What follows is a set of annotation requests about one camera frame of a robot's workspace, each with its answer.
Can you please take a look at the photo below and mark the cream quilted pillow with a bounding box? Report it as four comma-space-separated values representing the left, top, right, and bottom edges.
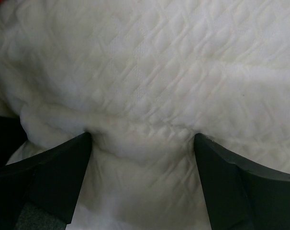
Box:
0, 0, 290, 230

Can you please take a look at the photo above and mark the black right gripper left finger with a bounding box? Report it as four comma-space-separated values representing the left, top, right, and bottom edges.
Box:
0, 133, 92, 225

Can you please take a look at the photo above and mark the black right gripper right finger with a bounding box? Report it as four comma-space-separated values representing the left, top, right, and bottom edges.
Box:
194, 134, 290, 230

